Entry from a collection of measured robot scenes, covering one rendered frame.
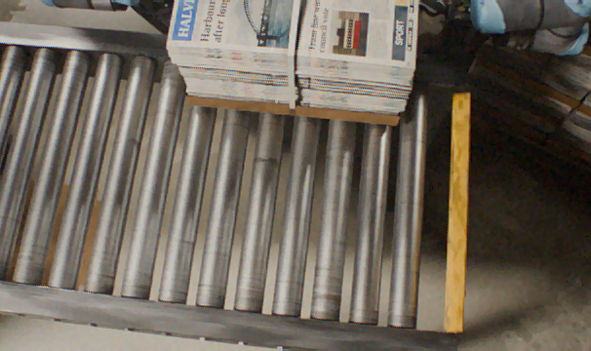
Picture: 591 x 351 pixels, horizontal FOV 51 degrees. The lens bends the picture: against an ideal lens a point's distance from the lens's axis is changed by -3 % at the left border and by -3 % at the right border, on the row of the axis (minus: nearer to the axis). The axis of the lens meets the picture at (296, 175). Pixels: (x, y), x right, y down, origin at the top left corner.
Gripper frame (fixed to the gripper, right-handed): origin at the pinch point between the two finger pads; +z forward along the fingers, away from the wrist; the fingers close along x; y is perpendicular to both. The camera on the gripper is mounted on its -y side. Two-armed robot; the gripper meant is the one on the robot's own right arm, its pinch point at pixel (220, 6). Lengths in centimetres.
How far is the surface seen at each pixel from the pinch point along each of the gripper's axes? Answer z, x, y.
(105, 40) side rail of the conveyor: -20.9, -10.0, 0.7
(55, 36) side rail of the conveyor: -31.1, -10.0, 0.7
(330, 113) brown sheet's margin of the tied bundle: 23.2, -22.4, 4.1
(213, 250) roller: 5.8, -48.0, 0.6
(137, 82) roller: -13.0, -18.3, 0.6
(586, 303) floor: 105, -38, -79
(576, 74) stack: 81, 8, -27
